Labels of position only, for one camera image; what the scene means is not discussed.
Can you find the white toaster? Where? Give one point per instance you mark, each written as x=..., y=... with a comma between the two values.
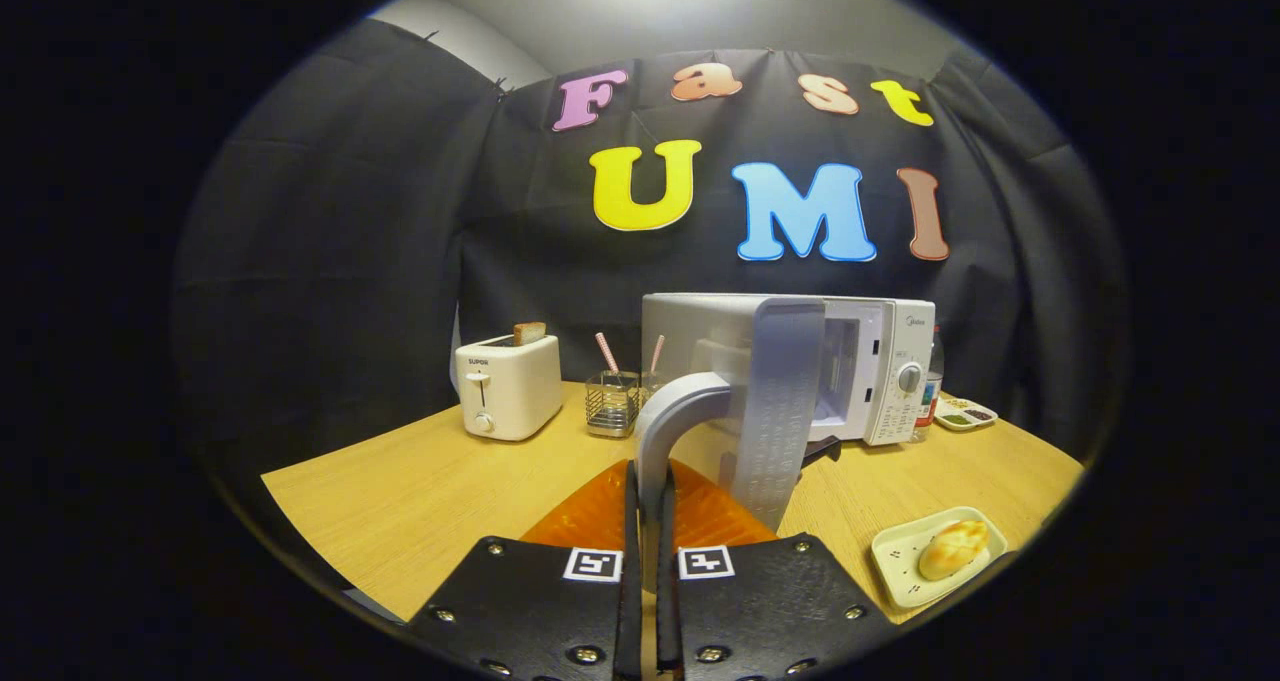
x=510, y=391

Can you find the clear plastic bottle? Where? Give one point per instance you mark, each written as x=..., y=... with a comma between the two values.
x=930, y=391

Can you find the short black bar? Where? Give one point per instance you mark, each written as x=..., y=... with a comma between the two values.
x=822, y=450

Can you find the white divided spice dish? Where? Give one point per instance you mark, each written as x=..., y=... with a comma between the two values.
x=965, y=416

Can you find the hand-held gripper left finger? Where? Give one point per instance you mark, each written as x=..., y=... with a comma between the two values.
x=631, y=561

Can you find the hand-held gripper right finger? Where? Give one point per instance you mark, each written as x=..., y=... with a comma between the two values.
x=665, y=621

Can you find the white microwave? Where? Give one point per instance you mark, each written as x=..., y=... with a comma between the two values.
x=780, y=411

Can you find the pale rectangular plate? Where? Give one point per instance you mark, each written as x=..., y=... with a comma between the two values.
x=900, y=571

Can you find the golden bread roll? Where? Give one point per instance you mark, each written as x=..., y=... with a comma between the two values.
x=952, y=549

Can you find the toast slice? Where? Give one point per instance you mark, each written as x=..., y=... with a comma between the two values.
x=530, y=333

